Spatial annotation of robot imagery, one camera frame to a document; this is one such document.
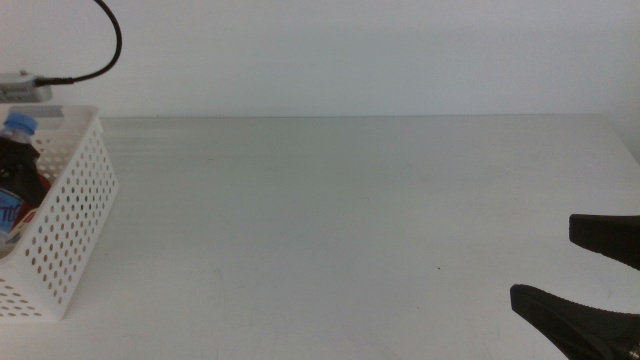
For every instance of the white perforated plastic basket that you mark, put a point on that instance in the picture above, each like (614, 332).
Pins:
(75, 210)

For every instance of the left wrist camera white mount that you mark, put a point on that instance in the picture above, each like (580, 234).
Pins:
(22, 90)

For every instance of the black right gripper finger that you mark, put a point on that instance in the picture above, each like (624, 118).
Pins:
(610, 237)
(575, 320)

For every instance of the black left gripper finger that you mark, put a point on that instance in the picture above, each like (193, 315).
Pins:
(27, 187)

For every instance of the clear water bottle blue cap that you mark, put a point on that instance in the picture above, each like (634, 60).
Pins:
(20, 124)

